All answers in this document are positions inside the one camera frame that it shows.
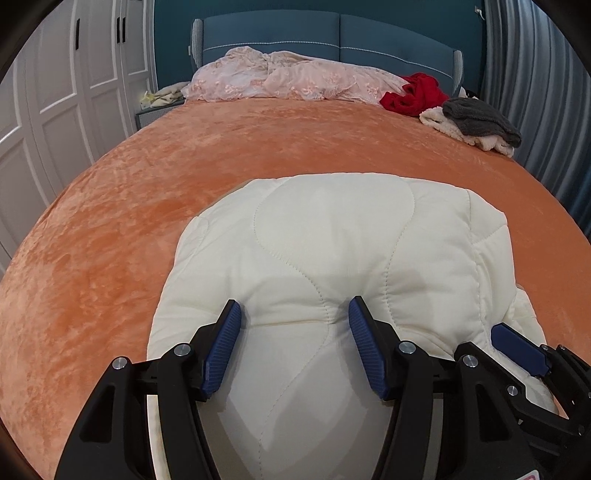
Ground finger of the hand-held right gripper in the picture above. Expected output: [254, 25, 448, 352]
[505, 381, 591, 437]
[491, 322, 591, 407]

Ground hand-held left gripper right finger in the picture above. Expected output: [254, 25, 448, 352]
[347, 295, 539, 480]

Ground pink floral quilt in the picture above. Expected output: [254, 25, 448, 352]
[182, 46, 411, 104]

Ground grey bedside table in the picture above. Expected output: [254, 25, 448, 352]
[135, 104, 185, 134]

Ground grey knitted garment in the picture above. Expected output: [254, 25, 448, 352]
[442, 97, 522, 147]

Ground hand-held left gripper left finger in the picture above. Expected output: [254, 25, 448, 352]
[54, 299, 242, 480]

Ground grey pleated curtain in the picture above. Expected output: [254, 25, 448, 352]
[478, 0, 591, 250]

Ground white panelled wardrobe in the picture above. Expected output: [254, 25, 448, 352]
[0, 0, 155, 264]

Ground orange plush bed blanket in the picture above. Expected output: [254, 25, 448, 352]
[0, 99, 591, 430]

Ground cream fleece garment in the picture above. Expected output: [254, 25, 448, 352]
[419, 107, 515, 158]

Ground pale yellow cloth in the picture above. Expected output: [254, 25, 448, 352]
[139, 82, 191, 109]

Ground red garment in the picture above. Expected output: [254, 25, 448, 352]
[379, 72, 451, 117]

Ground white quilted jacket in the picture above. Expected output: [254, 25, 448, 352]
[147, 173, 568, 480]

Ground blue upholstered headboard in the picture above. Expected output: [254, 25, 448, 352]
[190, 13, 465, 88]

